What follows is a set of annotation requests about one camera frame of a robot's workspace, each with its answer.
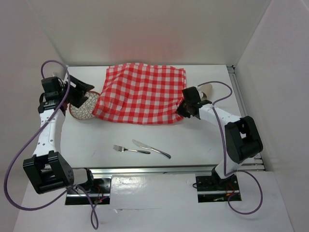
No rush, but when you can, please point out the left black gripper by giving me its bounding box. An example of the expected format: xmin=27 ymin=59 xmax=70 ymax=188
xmin=59 ymin=75 xmax=94 ymax=109

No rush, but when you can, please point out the brown paper cup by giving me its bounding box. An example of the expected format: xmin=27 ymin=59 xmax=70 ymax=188
xmin=197 ymin=84 xmax=212 ymax=101

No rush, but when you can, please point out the red white checkered cloth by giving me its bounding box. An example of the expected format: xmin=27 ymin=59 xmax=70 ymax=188
xmin=92 ymin=63 xmax=186 ymax=125

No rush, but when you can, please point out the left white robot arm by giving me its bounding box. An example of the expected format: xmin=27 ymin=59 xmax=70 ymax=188
xmin=23 ymin=76 xmax=95 ymax=194

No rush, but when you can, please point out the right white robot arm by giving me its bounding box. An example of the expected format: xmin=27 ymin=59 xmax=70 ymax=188
xmin=176 ymin=87 xmax=263 ymax=189

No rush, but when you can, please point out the patterned plate brown rim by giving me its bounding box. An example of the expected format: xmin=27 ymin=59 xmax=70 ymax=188
xmin=69 ymin=91 xmax=99 ymax=120

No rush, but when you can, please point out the silver table knife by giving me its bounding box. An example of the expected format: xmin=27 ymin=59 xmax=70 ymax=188
xmin=132 ymin=139 xmax=171 ymax=159

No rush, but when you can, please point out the silver fork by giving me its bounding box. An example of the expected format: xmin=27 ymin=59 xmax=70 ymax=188
xmin=113 ymin=145 xmax=151 ymax=154

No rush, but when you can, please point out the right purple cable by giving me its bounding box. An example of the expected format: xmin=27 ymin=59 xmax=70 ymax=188
xmin=193 ymin=81 xmax=263 ymax=215

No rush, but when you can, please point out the purple cable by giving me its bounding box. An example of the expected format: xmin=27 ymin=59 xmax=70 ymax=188
xmin=193 ymin=81 xmax=263 ymax=215
xmin=4 ymin=59 xmax=107 ymax=230

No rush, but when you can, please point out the aluminium front rail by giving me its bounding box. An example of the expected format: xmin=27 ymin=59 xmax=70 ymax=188
xmin=88 ymin=165 xmax=214 ymax=175

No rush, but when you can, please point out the aluminium rail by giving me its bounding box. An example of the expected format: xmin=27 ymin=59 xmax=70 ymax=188
xmin=88 ymin=165 xmax=214 ymax=175
xmin=226 ymin=65 xmax=265 ymax=170

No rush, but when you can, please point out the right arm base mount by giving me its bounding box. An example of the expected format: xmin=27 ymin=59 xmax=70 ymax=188
xmin=192 ymin=175 xmax=241 ymax=203

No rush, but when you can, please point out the aluminium right side rail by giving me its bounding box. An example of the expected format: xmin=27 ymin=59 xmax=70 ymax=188
xmin=226 ymin=65 xmax=265 ymax=170

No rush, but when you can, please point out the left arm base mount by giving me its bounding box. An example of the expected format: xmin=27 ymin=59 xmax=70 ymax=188
xmin=65 ymin=176 xmax=112 ymax=205

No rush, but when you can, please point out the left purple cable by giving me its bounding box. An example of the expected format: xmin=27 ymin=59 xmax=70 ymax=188
xmin=4 ymin=59 xmax=107 ymax=230

